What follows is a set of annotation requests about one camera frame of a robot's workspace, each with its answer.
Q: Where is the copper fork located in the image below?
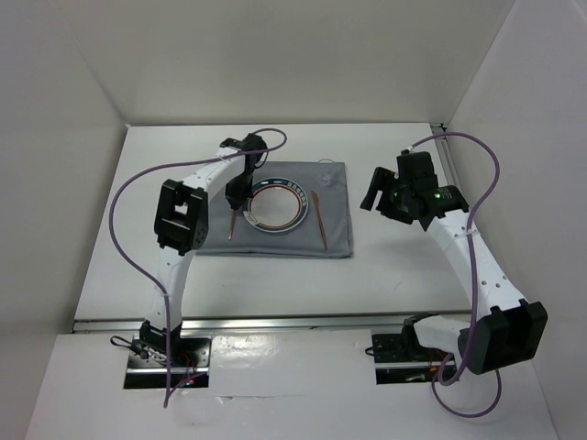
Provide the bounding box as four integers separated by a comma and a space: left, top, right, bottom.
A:
228, 210, 238, 241

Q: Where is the white plate green red rim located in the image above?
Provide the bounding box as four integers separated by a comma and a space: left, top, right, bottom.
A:
242, 177, 308, 234

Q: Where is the clear plastic cup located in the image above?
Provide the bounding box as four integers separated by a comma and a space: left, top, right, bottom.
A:
317, 158, 338, 187

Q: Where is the copper knife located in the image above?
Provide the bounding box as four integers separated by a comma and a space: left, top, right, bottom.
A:
311, 190, 328, 251

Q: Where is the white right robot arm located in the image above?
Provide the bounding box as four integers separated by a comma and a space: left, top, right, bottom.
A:
360, 150, 548, 375

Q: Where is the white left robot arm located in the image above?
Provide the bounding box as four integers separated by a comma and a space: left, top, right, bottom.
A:
139, 133, 268, 366

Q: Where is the aluminium right side rail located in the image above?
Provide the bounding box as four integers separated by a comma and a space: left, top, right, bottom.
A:
430, 122, 500, 313

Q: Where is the aluminium rail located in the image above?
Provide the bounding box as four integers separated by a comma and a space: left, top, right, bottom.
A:
72, 310, 505, 334
430, 122, 500, 313

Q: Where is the aluminium front rail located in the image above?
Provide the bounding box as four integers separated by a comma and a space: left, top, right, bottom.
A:
72, 310, 505, 334

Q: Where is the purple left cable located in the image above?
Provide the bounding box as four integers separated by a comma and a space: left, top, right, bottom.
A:
108, 127, 288, 409

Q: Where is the purple cable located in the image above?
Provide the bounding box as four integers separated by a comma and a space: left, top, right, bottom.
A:
402, 132, 504, 418
108, 127, 288, 409

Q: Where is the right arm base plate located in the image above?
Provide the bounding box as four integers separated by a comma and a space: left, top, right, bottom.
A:
364, 334, 447, 385

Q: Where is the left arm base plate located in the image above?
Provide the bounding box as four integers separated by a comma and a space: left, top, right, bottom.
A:
108, 333, 213, 391

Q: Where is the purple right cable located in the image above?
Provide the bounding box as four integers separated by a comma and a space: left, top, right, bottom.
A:
402, 132, 504, 418

